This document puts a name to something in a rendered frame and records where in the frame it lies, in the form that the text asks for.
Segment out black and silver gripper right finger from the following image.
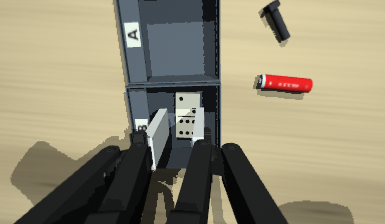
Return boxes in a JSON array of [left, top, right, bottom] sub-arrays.
[[166, 108, 288, 224]]

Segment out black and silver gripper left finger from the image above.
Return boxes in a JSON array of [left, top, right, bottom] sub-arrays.
[[14, 109, 169, 224]]

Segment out white domino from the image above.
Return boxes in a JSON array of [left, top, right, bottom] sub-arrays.
[[176, 92, 200, 138]]

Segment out dark grey rack of three bins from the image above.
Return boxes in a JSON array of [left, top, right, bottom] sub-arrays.
[[115, 0, 221, 169]]

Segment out red aa battery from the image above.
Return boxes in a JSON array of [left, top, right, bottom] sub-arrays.
[[258, 74, 313, 93]]

